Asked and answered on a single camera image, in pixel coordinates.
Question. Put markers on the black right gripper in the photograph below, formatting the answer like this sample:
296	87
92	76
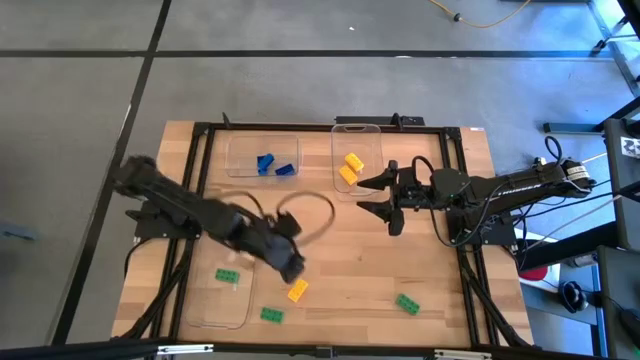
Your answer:
410	190

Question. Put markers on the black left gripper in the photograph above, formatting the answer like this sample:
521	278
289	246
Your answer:
265	245

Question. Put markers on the yellow toy brick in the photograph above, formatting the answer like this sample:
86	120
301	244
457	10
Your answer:
354	162
298	290
348	175

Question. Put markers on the green toy brick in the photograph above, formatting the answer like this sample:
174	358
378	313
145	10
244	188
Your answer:
408	304
227	276
272	315

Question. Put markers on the blue toy brick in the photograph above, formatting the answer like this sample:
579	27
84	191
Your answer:
267	161
260	170
285	170

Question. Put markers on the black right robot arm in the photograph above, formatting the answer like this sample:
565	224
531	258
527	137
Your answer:
525	182

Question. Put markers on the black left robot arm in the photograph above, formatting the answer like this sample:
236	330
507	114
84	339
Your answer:
170	197

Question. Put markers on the clear plastic bin with label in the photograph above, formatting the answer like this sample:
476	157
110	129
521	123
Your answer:
240	167

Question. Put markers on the red stool seat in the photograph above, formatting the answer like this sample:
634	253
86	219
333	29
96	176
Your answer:
534	274

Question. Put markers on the black headphones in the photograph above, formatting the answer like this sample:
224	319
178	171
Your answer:
572	297

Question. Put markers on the black desk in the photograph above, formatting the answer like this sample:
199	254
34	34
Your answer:
622	190

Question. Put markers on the black and white marker tag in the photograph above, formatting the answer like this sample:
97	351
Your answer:
631	147

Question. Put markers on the dark grey desk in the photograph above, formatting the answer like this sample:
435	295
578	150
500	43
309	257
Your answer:
620	300

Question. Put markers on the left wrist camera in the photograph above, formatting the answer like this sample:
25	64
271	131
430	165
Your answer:
288	225

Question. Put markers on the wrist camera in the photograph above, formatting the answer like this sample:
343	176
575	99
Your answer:
288	225
450	182

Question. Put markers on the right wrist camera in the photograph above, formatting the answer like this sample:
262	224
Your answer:
450	182

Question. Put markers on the silver metal bracket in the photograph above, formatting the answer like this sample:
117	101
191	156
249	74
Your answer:
185	349
462	355

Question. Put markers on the black frame bracket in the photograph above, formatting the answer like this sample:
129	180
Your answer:
226	120

